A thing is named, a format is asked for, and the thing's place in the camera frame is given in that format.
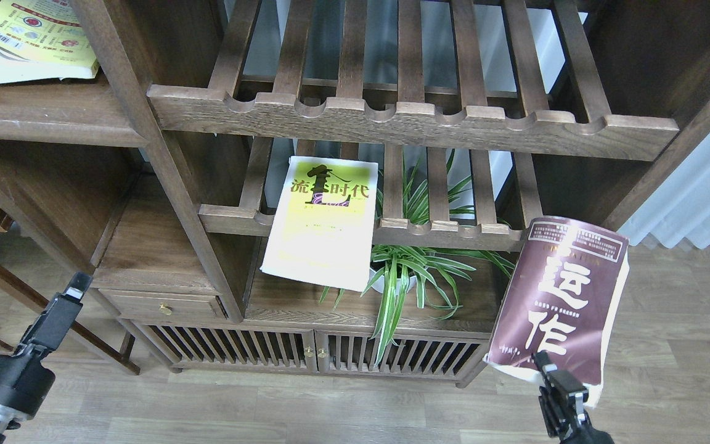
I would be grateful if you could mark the yellow white book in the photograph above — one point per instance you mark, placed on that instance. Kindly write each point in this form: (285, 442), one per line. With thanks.
(323, 227)

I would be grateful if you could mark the green spider plant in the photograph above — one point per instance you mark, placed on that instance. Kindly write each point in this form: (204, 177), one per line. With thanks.
(437, 266)

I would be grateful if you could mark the maroon thick book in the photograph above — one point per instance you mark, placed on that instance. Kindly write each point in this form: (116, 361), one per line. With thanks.
(562, 299)

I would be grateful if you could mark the green blue illustrated book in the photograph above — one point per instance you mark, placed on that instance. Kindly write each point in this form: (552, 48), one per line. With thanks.
(43, 40)

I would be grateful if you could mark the slatted cabinet door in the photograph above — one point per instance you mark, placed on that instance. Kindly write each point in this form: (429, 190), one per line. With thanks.
(413, 356)
(233, 347)

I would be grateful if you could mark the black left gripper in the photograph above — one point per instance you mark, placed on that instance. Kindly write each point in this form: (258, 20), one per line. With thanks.
(24, 381)

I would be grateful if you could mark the white curtain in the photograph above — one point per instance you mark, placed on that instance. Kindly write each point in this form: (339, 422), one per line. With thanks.
(679, 210)

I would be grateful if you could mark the dark wooden bookshelf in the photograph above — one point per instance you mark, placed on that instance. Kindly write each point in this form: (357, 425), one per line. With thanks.
(154, 176)

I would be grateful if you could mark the right slatted cabinet door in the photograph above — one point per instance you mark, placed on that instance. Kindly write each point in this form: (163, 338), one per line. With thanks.
(413, 356)

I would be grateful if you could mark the left slatted cabinet door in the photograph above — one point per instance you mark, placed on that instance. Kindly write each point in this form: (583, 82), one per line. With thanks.
(233, 347)

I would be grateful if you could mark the white plant pot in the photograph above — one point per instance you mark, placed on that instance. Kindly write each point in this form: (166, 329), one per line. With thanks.
(378, 283)

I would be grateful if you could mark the wooden drawer brass knob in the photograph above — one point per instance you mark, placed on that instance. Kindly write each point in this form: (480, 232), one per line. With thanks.
(135, 304)

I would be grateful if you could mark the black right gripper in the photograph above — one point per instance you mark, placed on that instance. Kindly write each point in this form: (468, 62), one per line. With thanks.
(562, 399)

